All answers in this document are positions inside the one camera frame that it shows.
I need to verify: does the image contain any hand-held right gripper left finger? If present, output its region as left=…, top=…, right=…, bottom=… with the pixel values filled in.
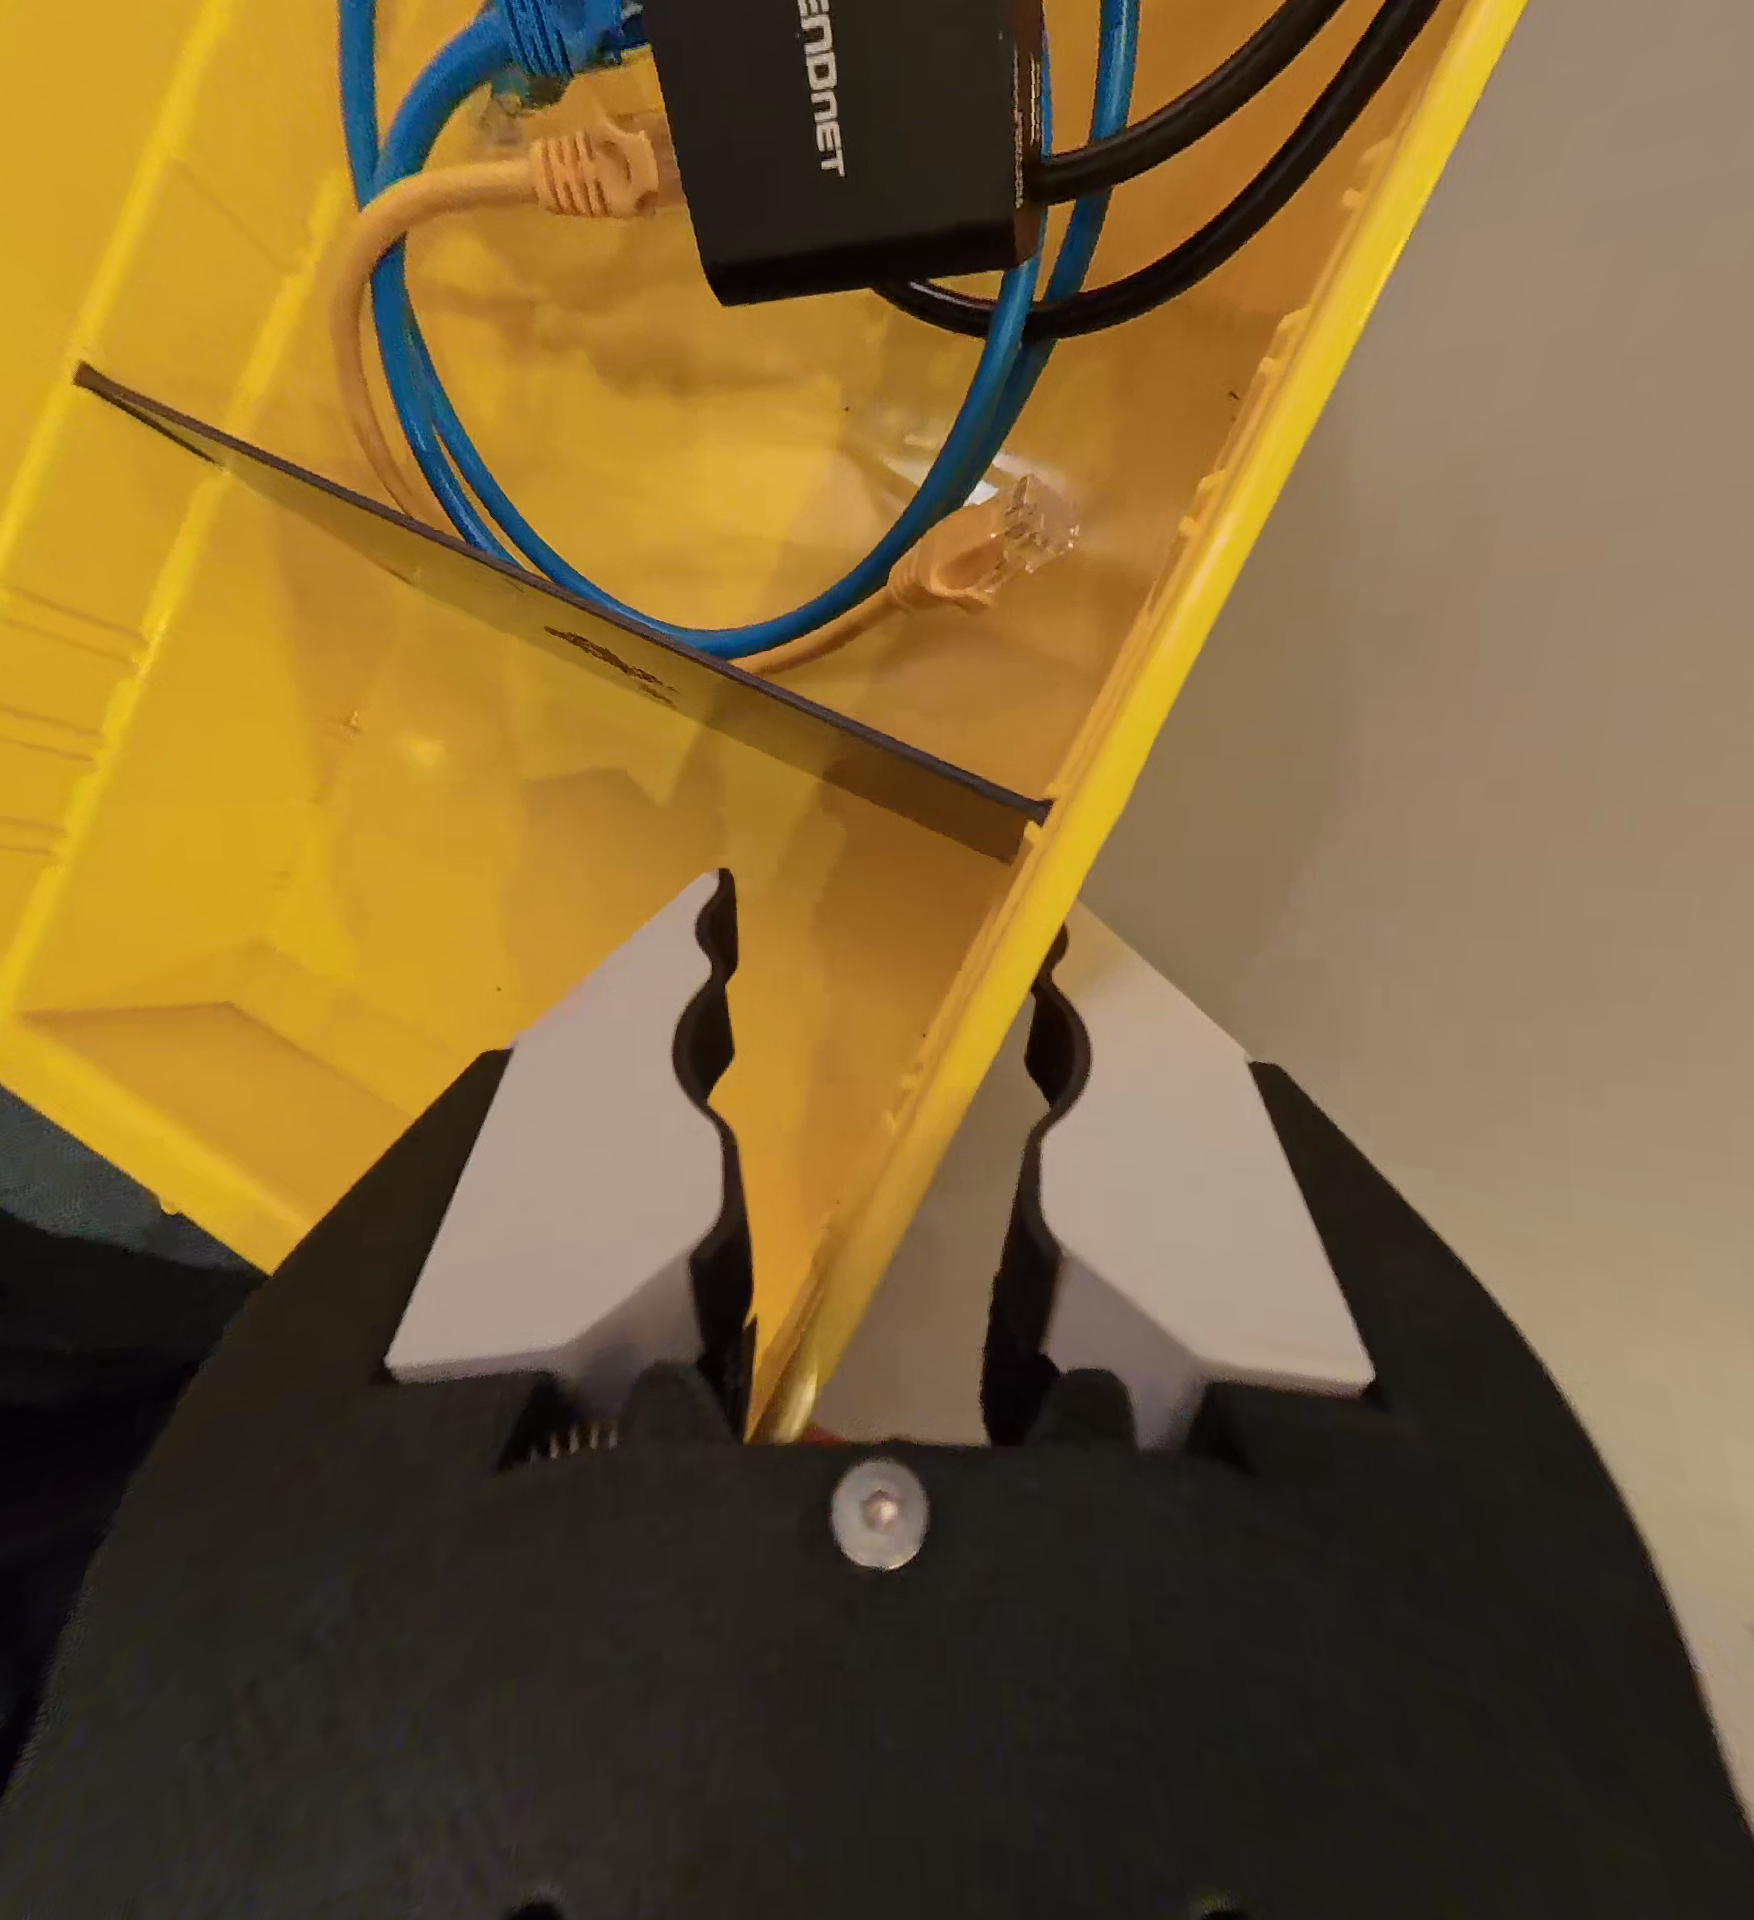
left=385, top=869, right=755, bottom=1442

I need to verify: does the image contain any thin bin divider plate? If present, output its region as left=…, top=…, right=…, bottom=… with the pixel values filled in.
left=74, top=359, right=1050, bottom=864

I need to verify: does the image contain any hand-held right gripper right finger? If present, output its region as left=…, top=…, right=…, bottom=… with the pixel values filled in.
left=979, top=921, right=1376, bottom=1448

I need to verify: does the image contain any blue ethernet cable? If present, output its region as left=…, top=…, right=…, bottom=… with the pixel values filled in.
left=336, top=0, right=1136, bottom=662

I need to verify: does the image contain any black ethernet cable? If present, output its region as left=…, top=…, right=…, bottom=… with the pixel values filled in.
left=868, top=0, right=1449, bottom=338

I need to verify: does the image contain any black ethernet splitter box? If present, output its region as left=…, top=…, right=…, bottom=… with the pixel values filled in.
left=641, top=0, right=1046, bottom=308

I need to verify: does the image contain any yellow ethernet cable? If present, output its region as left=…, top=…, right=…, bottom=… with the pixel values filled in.
left=329, top=128, right=1087, bottom=669

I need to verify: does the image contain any yellow plastic bin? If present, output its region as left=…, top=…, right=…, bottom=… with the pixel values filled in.
left=0, top=0, right=1530, bottom=1442

